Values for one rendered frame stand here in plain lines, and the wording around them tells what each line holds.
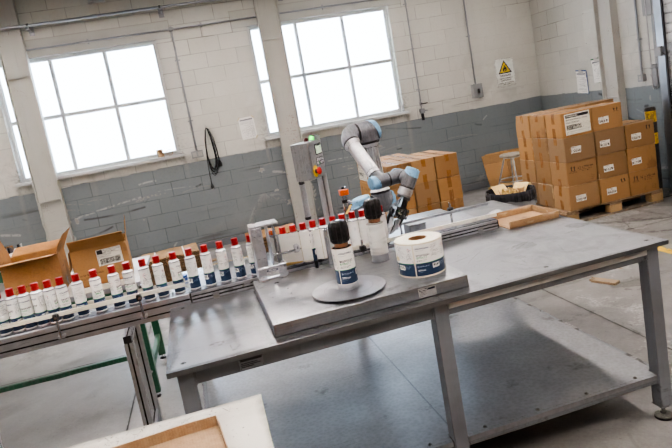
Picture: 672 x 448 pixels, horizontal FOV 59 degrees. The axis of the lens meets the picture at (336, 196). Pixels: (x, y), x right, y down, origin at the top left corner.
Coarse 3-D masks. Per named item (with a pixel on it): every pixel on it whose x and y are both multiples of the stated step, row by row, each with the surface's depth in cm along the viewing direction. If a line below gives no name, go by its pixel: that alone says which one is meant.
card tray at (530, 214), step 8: (520, 208) 345; (528, 208) 346; (536, 208) 342; (544, 208) 334; (496, 216) 342; (504, 216) 343; (512, 216) 342; (520, 216) 338; (528, 216) 335; (536, 216) 319; (544, 216) 320; (552, 216) 322; (504, 224) 327; (512, 224) 316; (520, 224) 317; (528, 224) 318
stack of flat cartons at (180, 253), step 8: (176, 248) 699; (184, 248) 692; (192, 248) 684; (160, 256) 671; (168, 256) 662; (176, 256) 657; (184, 256) 660; (152, 264) 650; (168, 264) 655; (184, 264) 660; (200, 264) 665; (152, 272) 651; (168, 272) 656; (152, 280) 652; (168, 280) 656
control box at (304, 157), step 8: (296, 144) 299; (304, 144) 297; (312, 144) 301; (296, 152) 299; (304, 152) 298; (312, 152) 300; (296, 160) 300; (304, 160) 299; (312, 160) 299; (296, 168) 301; (304, 168) 300; (312, 168) 299; (296, 176) 302; (304, 176) 301; (312, 176) 299; (320, 176) 308
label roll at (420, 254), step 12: (396, 240) 256; (408, 240) 252; (420, 240) 248; (432, 240) 245; (396, 252) 253; (408, 252) 246; (420, 252) 245; (432, 252) 246; (408, 264) 247; (420, 264) 245; (432, 264) 246; (444, 264) 251; (408, 276) 249; (420, 276) 246
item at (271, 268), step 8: (256, 232) 280; (272, 232) 285; (256, 240) 281; (256, 248) 281; (264, 248) 282; (256, 256) 281; (264, 256) 282; (272, 256) 284; (256, 264) 283; (264, 264) 283; (272, 264) 286; (280, 264) 285; (256, 272) 294; (264, 272) 283; (272, 272) 284
